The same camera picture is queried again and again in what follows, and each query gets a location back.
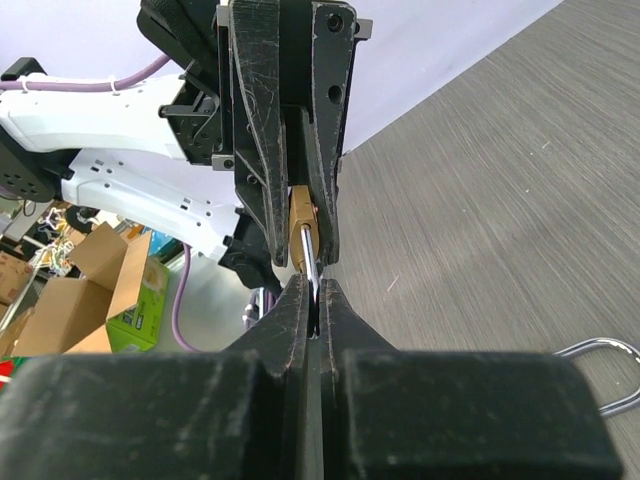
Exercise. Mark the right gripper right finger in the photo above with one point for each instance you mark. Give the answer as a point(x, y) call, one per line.
point(395, 414)

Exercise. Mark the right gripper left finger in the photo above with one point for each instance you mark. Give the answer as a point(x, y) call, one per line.
point(235, 414)

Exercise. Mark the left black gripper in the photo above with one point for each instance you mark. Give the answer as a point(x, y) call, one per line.
point(267, 82)

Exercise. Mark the small brass long-shackle padlock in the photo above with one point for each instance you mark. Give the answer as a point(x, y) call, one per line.
point(304, 235)

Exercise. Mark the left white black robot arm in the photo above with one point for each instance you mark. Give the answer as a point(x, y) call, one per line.
point(103, 144)

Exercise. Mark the green product box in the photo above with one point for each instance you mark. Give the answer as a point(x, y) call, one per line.
point(137, 306)

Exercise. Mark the cardboard box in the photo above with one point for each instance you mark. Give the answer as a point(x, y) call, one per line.
point(72, 314)

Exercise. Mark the large brass padlock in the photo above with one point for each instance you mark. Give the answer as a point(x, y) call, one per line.
point(617, 386)

